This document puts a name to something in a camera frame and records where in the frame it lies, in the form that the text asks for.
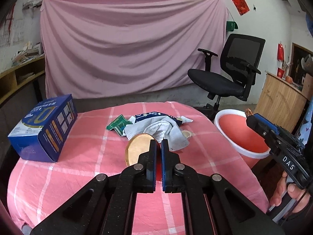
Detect round gold tin lid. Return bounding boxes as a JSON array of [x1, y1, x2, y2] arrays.
[[125, 133, 160, 166]]

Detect red trash bucket white rim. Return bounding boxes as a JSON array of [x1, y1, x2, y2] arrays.
[[214, 109, 270, 168]]

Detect person's right hand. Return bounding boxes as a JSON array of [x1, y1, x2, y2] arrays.
[[270, 171, 310, 213]]

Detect blue dotted garment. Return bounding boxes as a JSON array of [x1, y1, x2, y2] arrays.
[[296, 99, 313, 145]]

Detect wooden cabinet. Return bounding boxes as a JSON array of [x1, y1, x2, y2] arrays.
[[254, 72, 308, 133]]

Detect orange fruit on cabinet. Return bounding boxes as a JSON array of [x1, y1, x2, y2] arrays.
[[285, 76, 293, 84]]

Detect small tape roll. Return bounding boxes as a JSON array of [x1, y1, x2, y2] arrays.
[[181, 130, 194, 139]]

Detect red cup on cabinet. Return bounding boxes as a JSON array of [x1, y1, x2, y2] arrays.
[[277, 68, 285, 79]]

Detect green snack packet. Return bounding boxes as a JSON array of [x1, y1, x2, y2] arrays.
[[106, 115, 132, 137]]

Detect red hanging ornament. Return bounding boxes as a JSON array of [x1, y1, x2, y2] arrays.
[[277, 42, 284, 61]]

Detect grey white crumpled wrapper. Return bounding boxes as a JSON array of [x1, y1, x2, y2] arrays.
[[123, 111, 193, 151]]

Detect blue cardboard box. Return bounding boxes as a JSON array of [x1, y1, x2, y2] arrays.
[[8, 94, 77, 162]]

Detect black office chair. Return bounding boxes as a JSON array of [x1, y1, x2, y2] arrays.
[[187, 33, 266, 121]]

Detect green hanging dustpan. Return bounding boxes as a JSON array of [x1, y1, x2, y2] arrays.
[[226, 9, 239, 32]]

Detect pink hanging sheet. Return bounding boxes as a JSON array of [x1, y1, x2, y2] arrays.
[[40, 0, 228, 99]]

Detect stack of books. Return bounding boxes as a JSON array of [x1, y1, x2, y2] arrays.
[[12, 41, 43, 66]]

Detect wooden wall shelf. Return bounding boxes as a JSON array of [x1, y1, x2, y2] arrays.
[[1, 54, 45, 107]]

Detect red paper wall poster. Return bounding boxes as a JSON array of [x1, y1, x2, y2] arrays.
[[231, 0, 250, 16]]

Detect red tassel wall decoration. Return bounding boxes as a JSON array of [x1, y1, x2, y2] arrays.
[[0, 4, 15, 47]]

